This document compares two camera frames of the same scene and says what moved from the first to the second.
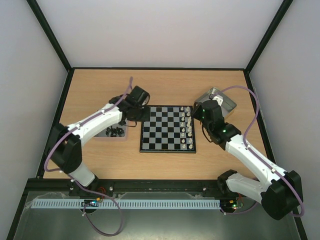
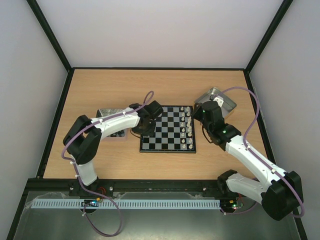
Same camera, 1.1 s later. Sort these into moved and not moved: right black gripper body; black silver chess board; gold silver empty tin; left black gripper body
Moved: left black gripper body
Not moved: gold silver empty tin; black silver chess board; right black gripper body
